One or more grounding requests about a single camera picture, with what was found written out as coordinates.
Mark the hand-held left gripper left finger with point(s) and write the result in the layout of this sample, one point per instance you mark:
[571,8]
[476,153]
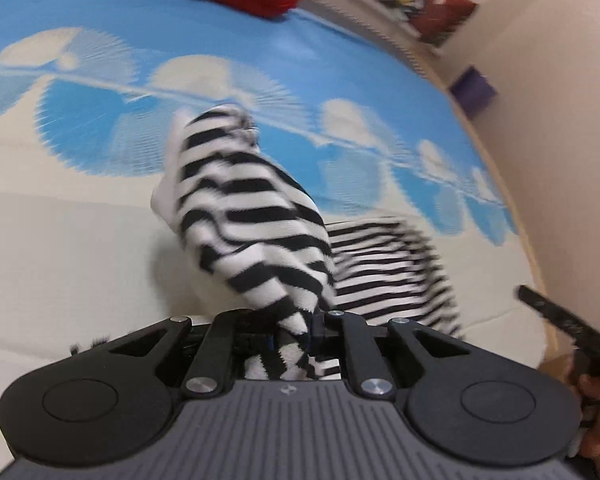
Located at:
[215,350]

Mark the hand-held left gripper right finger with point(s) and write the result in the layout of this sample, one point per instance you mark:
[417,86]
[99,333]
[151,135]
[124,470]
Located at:
[354,350]

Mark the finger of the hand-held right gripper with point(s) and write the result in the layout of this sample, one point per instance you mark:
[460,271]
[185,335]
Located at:
[560,317]

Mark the black white striped garment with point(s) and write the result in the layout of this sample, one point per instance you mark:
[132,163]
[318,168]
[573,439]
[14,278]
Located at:
[250,220]

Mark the purple box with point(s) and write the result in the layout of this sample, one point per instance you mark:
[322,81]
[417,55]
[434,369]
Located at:
[472,87]

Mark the blue white printed bed sheet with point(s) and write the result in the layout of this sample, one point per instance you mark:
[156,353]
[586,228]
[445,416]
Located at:
[105,110]

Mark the red bag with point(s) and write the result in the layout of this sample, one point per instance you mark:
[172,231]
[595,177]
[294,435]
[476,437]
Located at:
[442,12]

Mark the white ribbed bed frame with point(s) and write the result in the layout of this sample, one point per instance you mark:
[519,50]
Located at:
[360,25]

